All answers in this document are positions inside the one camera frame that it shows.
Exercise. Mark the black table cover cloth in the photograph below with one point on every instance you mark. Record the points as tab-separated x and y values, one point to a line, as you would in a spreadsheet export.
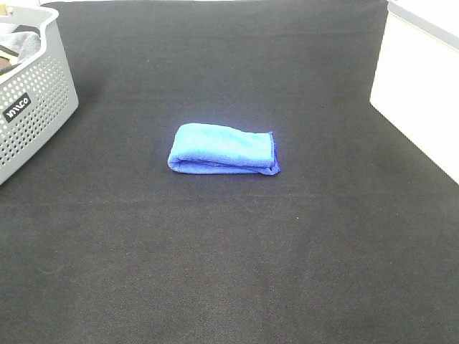
355	240

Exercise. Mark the blue microfiber towel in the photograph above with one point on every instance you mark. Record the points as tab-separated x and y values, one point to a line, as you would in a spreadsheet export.
216	149

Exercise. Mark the grey perforated plastic basket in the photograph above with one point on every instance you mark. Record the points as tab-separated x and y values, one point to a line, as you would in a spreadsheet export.
39	95

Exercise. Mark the grey towel in basket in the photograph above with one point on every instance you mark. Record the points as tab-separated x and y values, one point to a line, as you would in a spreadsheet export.
17	47

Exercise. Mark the white slotted plastic crate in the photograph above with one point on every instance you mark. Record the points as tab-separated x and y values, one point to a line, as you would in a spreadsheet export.
415	83

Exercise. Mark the brown cloth in basket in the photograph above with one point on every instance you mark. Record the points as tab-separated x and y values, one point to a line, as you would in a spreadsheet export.
5	66

